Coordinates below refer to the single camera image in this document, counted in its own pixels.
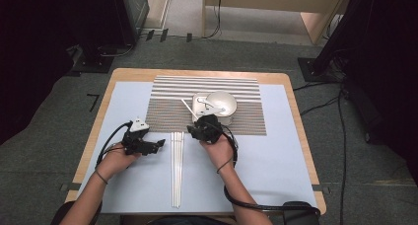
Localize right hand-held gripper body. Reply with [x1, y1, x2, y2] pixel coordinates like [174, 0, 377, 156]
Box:
[191, 105, 229, 145]

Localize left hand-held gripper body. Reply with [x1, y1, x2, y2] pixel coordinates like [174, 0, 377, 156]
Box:
[120, 117, 158, 157]

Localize cream rectangular tray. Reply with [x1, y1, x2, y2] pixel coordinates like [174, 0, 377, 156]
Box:
[191, 92, 235, 126]

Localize person's right hand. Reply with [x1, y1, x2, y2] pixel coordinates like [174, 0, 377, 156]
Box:
[199, 134, 236, 172]

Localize person's left hand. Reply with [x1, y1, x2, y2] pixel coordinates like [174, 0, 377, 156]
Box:
[98, 148, 143, 182]

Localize white spoon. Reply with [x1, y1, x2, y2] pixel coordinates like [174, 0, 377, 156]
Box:
[197, 97, 216, 109]

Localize brown striped woven placemat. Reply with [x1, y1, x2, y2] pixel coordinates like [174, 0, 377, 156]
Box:
[145, 75, 268, 136]

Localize white bowl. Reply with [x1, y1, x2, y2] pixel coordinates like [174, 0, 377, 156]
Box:
[205, 90, 238, 117]

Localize black wrist band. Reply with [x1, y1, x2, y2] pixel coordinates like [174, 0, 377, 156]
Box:
[215, 156, 235, 175]
[94, 170, 109, 186]

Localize light blue table sheet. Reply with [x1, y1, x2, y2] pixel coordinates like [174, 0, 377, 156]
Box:
[79, 81, 318, 215]

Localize black angled floor tape mark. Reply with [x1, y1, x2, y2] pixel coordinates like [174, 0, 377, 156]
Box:
[86, 93, 101, 113]

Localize person's dark clothing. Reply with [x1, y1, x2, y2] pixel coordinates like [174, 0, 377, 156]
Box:
[119, 214, 238, 225]

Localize black stand base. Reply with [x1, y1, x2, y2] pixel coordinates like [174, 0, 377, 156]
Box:
[71, 43, 115, 75]

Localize black metal stand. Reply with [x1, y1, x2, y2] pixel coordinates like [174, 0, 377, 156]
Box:
[297, 0, 379, 85]

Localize dark cabinet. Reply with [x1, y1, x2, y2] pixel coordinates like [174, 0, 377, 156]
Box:
[109, 0, 151, 47]

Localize dark curtain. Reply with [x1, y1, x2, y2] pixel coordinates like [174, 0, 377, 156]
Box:
[0, 0, 114, 145]
[341, 0, 418, 187]

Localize grey table edge strap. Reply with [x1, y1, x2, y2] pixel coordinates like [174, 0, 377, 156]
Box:
[59, 183, 82, 192]
[311, 184, 332, 195]

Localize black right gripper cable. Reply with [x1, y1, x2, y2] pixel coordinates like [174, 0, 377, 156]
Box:
[220, 124, 322, 217]

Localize black hanging cable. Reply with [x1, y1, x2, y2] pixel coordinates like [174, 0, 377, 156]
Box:
[201, 0, 224, 40]

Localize black floor cable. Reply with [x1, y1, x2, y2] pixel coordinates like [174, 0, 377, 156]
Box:
[299, 95, 343, 116]
[292, 81, 329, 92]
[336, 86, 349, 225]

